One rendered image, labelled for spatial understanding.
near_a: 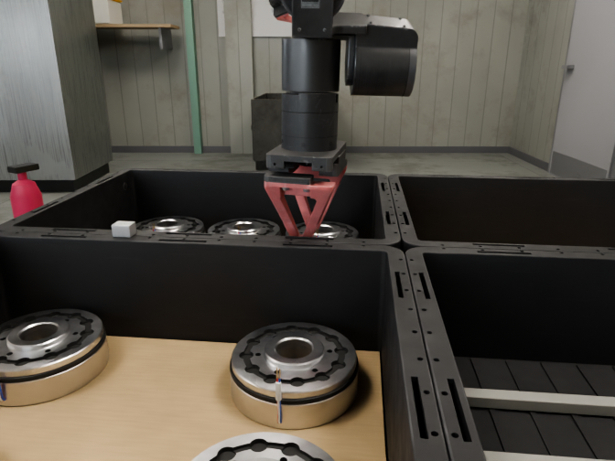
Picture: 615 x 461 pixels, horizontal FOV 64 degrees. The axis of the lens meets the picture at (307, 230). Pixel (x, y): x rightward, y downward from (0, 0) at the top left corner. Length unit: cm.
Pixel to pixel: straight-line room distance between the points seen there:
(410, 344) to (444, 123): 615
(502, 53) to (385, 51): 609
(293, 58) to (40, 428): 37
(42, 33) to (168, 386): 432
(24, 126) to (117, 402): 443
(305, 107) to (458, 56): 595
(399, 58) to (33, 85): 435
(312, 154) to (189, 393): 24
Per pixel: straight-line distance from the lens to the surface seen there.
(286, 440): 33
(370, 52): 49
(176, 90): 639
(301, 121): 48
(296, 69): 48
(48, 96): 468
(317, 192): 47
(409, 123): 633
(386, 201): 58
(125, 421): 42
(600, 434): 44
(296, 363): 39
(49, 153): 475
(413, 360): 29
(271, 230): 69
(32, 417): 45
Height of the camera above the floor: 109
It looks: 19 degrees down
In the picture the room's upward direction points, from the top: straight up
